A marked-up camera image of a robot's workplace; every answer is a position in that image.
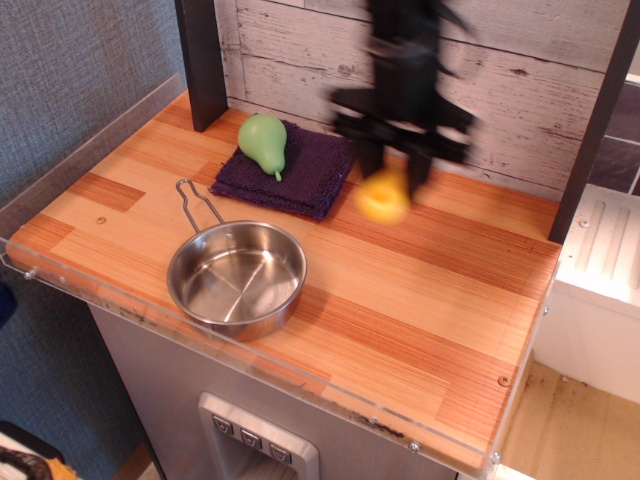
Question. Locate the dark right upright post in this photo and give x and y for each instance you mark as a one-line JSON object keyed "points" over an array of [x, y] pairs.
{"points": [[604, 107]]}

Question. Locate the silver dispenser panel with buttons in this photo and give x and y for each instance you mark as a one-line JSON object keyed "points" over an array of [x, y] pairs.
{"points": [[243, 445]]}

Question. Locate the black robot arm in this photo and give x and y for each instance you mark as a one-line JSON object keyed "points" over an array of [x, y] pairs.
{"points": [[408, 25]]}

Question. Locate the grey toy fridge cabinet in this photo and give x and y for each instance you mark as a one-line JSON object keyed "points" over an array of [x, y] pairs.
{"points": [[164, 380]]}

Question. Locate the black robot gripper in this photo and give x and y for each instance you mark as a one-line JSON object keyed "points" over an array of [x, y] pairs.
{"points": [[402, 109]]}

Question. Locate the dark upright post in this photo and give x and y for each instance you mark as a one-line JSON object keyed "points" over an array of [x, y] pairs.
{"points": [[202, 57], [604, 107]]}

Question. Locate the purple folded cloth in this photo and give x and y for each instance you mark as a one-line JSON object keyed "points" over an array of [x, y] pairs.
{"points": [[316, 168]]}

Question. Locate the dark left upright post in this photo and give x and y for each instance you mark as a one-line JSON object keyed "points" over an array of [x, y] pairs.
{"points": [[202, 57]]}

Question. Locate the orange object at bottom left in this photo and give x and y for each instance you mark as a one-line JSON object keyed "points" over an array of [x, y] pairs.
{"points": [[60, 471]]}

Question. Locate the small stainless steel pan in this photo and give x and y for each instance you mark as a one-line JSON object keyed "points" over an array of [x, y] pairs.
{"points": [[242, 279]]}

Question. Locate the yellow handled toy knife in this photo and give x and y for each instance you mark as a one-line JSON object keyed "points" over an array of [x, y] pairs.
{"points": [[383, 197]]}

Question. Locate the green toy pear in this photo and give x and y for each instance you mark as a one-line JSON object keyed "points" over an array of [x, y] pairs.
{"points": [[262, 138]]}

